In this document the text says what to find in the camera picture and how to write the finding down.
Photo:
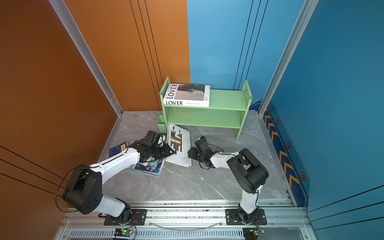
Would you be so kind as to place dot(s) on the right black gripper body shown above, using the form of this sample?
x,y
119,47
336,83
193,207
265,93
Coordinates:
x,y
195,155

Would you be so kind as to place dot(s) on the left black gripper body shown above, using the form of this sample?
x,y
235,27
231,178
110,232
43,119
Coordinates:
x,y
157,152

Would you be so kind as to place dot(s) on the white book with brown pattern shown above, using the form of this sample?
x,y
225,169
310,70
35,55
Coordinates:
x,y
179,141

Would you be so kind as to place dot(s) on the LOVER black white book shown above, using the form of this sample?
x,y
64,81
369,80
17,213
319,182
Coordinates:
x,y
188,95

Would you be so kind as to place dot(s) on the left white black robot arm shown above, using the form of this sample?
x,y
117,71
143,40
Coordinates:
x,y
84,190

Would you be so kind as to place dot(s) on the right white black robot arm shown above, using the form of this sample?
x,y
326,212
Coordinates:
x,y
250,174

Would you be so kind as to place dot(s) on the colourful teal magazine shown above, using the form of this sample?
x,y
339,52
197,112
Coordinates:
x,y
151,167

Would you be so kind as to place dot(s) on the small green pen holder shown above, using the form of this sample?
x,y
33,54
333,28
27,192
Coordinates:
x,y
162,126

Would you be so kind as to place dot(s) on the navy book far left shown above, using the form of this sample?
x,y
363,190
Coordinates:
x,y
118,149

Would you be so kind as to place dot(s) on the green wooden two-tier shelf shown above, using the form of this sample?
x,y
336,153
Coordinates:
x,y
227,109

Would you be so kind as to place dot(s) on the left green circuit board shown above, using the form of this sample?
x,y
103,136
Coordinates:
x,y
124,233

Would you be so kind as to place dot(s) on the right circuit board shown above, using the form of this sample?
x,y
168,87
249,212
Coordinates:
x,y
252,233

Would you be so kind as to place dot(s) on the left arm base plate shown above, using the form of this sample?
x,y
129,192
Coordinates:
x,y
130,217

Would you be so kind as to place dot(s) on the aluminium rail frame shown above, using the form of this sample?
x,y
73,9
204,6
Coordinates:
x,y
193,220

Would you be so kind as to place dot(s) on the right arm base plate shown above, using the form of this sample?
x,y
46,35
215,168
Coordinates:
x,y
240,217

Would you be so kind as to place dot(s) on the left aluminium corner post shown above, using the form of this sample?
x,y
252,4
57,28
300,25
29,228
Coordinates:
x,y
75,34

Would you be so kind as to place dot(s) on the aluminium corner post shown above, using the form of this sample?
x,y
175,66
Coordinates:
x,y
295,37
75,34

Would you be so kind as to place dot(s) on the right aluminium corner post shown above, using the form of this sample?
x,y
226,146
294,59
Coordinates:
x,y
295,37

